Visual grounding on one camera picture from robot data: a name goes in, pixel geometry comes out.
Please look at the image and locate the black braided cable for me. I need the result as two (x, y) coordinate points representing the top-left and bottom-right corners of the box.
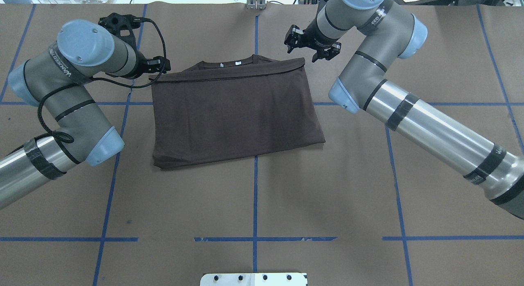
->
(37, 18), (168, 144)

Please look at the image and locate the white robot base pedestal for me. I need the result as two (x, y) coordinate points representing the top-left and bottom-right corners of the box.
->
(200, 272), (308, 286)

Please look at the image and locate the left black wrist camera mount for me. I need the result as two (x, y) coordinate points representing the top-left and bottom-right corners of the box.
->
(98, 13), (142, 50)

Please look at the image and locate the dark brown t-shirt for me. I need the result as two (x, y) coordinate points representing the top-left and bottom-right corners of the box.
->
(151, 54), (325, 170)

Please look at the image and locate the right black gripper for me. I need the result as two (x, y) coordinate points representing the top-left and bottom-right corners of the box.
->
(284, 22), (342, 63)

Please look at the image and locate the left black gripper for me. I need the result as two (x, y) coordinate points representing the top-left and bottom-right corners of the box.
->
(123, 52), (172, 80)

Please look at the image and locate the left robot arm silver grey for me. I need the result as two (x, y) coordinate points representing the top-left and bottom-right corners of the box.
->
(0, 13), (171, 208)

